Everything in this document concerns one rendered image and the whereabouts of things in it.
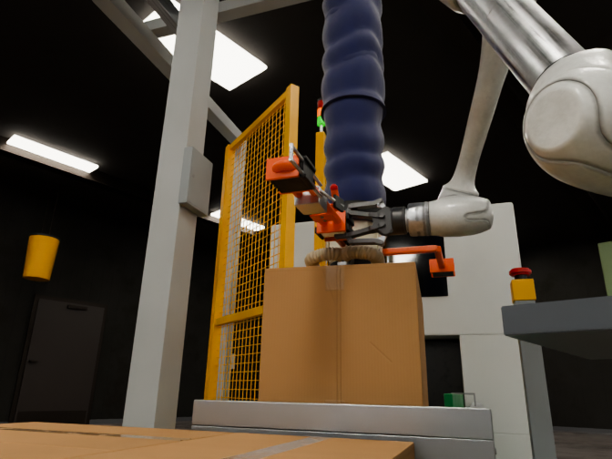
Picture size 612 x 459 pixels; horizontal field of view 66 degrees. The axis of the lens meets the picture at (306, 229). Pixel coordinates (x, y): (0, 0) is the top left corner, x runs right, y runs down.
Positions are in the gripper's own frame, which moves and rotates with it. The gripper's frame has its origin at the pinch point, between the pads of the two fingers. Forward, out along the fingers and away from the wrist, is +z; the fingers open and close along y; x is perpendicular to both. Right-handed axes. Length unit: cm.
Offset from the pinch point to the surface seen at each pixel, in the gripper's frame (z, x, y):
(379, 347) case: -13.0, -4.0, 33.4
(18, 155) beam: 563, 320, -259
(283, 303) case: 11.7, -5.6, 22.6
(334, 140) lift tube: 4.9, 16.6, -36.5
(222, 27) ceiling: 173, 203, -286
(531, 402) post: -50, 46, 45
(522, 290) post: -51, 46, 11
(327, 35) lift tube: 9, 18, -82
